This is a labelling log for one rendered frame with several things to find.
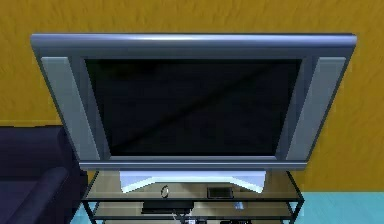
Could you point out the black glass television stand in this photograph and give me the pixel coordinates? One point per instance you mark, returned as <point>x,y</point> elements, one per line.
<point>276,196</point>

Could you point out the black flat box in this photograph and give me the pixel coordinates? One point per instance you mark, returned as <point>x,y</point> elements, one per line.
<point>166,206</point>

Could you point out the silver television set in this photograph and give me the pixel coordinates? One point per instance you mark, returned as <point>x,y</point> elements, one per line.
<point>193,106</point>

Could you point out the dark blue sofa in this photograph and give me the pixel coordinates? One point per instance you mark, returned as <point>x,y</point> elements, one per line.
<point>30,173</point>

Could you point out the small round silver watch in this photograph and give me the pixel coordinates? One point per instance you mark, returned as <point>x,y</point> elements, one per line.
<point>164,191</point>

